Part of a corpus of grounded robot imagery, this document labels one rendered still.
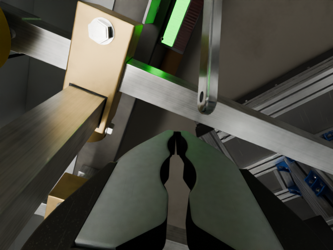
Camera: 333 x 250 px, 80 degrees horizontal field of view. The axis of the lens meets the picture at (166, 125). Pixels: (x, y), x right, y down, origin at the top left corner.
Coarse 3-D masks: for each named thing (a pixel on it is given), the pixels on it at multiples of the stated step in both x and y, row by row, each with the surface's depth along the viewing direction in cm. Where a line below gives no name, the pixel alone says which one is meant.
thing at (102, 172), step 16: (96, 176) 8; (80, 192) 8; (96, 192) 8; (64, 208) 7; (80, 208) 7; (48, 224) 6; (64, 224) 6; (80, 224) 6; (32, 240) 6; (48, 240) 6; (64, 240) 6
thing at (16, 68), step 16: (0, 0) 30; (16, 0) 33; (32, 0) 37; (16, 64) 39; (0, 80) 36; (16, 80) 41; (0, 96) 38; (16, 96) 42; (0, 112) 39; (16, 112) 44
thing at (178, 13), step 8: (176, 0) 29; (184, 0) 29; (176, 8) 30; (184, 8) 30; (176, 16) 30; (168, 24) 31; (176, 24) 30; (168, 32) 31; (176, 32) 31; (168, 40) 32
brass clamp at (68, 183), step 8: (64, 176) 32; (72, 176) 32; (56, 184) 30; (64, 184) 30; (72, 184) 31; (80, 184) 32; (56, 192) 29; (64, 192) 29; (72, 192) 30; (48, 200) 29; (56, 200) 28; (48, 208) 29
